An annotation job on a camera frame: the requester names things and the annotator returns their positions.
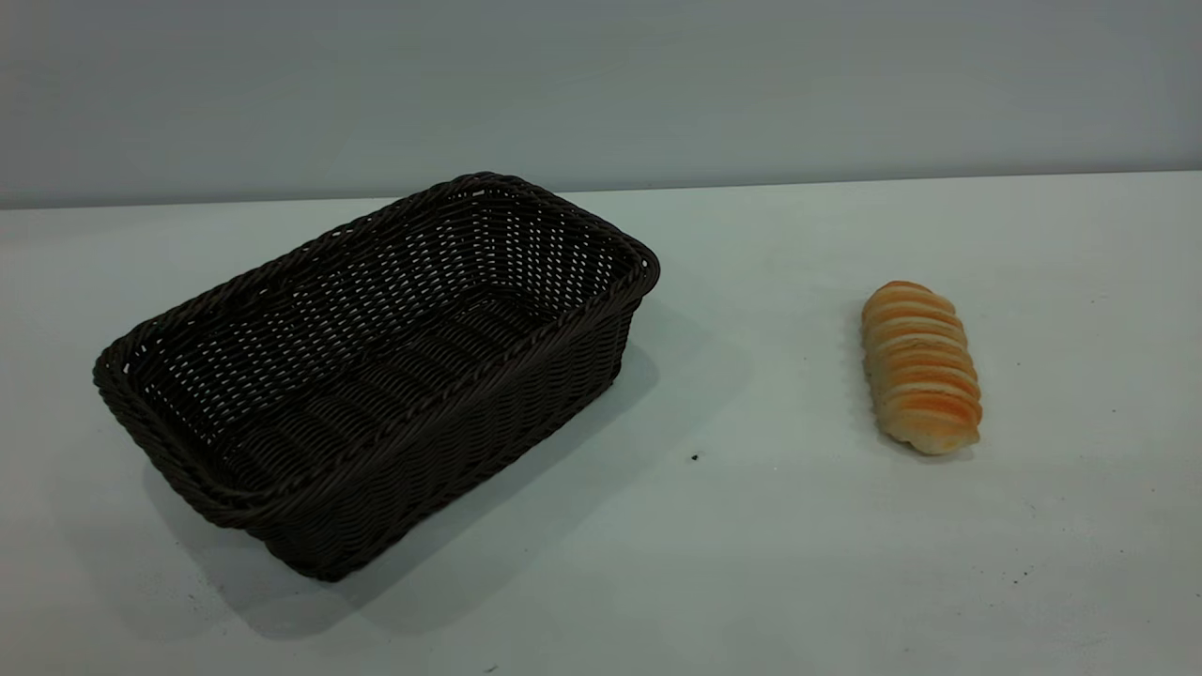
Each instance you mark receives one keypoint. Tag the dark brown woven basket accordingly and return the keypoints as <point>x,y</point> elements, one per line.
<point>394,394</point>

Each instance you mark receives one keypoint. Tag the ridged golden bread loaf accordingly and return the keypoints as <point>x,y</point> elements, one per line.
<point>922,371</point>

